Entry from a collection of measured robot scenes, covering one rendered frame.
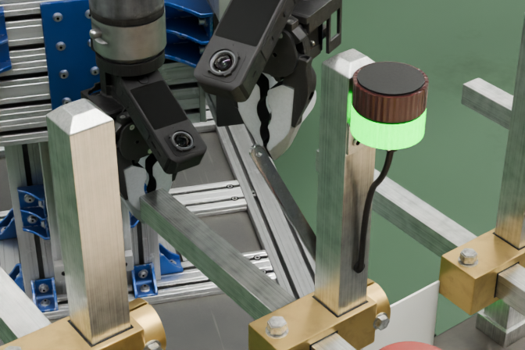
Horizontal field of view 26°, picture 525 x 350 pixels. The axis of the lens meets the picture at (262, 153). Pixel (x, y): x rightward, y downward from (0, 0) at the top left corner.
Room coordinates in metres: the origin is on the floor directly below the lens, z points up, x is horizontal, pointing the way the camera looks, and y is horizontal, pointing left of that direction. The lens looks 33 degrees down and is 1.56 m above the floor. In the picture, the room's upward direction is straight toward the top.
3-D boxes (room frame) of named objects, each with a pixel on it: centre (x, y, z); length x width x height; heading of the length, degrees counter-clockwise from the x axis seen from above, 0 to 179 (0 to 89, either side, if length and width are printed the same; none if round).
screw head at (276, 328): (0.78, -0.01, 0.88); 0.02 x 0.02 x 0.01
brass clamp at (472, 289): (0.96, -0.26, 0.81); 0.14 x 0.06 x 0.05; 127
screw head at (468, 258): (0.93, -0.21, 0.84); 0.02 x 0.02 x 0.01
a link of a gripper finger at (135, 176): (1.04, 0.15, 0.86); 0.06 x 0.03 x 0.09; 37
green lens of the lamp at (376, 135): (0.79, -0.10, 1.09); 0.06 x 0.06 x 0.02
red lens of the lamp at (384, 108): (0.79, -0.10, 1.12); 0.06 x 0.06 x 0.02
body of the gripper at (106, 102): (1.05, 0.14, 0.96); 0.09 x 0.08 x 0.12; 37
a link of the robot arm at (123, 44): (1.04, 0.14, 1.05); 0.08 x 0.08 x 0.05
